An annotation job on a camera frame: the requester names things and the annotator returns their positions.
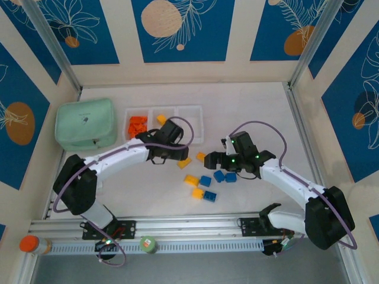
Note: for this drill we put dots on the mint green fabric pouch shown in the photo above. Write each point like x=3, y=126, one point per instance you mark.
x=84, y=124

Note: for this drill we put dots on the small yellow lego brick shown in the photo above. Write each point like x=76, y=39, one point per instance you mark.
x=161, y=118

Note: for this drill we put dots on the red-orange square lego brick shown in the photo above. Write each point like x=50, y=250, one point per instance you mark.
x=142, y=119

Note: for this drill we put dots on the long orange lego piece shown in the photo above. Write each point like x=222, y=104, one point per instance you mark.
x=133, y=135

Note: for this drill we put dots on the aluminium table side rail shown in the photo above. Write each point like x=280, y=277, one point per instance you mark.
x=302, y=130

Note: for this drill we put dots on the black base controller board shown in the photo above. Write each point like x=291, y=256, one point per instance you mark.
x=103, y=249
x=271, y=247

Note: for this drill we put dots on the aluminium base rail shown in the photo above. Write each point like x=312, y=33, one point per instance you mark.
x=192, y=225

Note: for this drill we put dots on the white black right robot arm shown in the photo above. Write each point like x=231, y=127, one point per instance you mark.
x=284, y=177

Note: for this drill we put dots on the yellow sloped lego brick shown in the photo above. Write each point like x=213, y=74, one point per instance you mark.
x=184, y=163

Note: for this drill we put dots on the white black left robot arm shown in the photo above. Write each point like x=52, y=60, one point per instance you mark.
x=118, y=156

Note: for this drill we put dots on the aluminium frame post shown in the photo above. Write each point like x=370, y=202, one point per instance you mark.
x=316, y=44
x=53, y=47

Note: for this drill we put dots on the green tape roll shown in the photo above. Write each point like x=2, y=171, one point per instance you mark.
x=149, y=244

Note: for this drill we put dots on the blue square lego brick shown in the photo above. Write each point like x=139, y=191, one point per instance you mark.
x=219, y=175
x=205, y=181
x=230, y=177

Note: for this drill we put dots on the long blue lego brick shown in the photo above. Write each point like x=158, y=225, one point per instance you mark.
x=210, y=196

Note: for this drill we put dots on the white three-compartment tray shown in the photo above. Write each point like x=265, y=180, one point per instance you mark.
x=192, y=115

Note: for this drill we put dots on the jar with orange lid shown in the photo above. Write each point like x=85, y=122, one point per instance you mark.
x=28, y=244

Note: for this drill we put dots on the small orange lego brick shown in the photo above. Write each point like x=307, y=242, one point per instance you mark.
x=134, y=119

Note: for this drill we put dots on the orange curved lego piece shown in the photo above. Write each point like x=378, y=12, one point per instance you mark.
x=142, y=129
x=134, y=127

